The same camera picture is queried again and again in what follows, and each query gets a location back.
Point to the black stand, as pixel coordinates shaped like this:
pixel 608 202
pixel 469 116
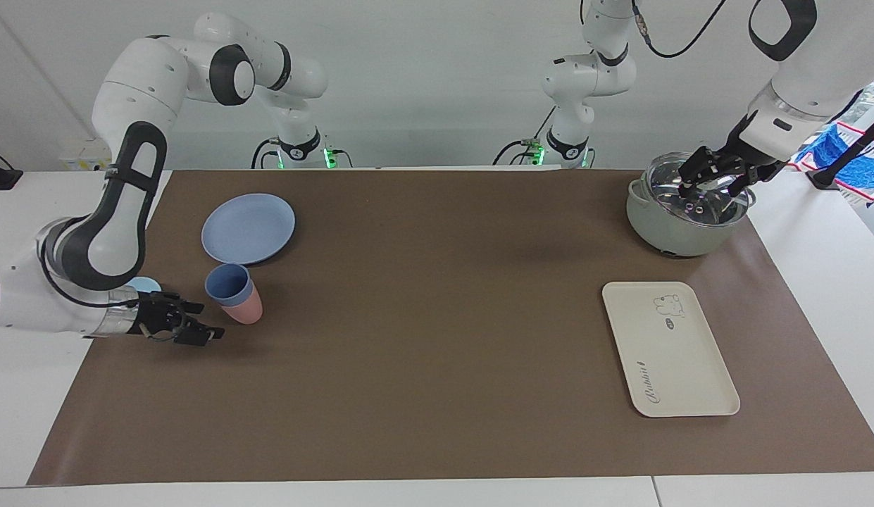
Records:
pixel 841 163

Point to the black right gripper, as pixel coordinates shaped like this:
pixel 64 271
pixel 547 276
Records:
pixel 158 317

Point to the blue round plate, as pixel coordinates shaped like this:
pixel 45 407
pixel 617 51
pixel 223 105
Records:
pixel 248 228

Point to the pale green pot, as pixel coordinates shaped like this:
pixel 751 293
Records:
pixel 662 229

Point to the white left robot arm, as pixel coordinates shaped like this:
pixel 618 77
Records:
pixel 817 63

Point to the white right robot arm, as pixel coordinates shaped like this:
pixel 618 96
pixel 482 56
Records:
pixel 120 211

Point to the cream rabbit print tray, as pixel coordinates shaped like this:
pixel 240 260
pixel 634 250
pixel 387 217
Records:
pixel 669 352

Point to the blue ribbed cup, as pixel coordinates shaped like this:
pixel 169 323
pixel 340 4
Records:
pixel 229 283

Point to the brown table mat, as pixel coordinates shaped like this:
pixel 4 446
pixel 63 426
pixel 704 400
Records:
pixel 436 338

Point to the glass pot lid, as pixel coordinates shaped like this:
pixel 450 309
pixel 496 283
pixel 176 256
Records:
pixel 697 204

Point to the pale yellow box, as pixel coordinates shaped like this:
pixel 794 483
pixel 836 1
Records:
pixel 81 153

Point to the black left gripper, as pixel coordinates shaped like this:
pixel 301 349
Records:
pixel 736 160

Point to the light blue bowl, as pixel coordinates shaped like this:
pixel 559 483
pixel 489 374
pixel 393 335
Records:
pixel 146 285

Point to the pink cup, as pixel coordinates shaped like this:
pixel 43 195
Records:
pixel 245 310

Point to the blue cloth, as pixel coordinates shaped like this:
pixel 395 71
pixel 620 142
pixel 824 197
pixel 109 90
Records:
pixel 848 158

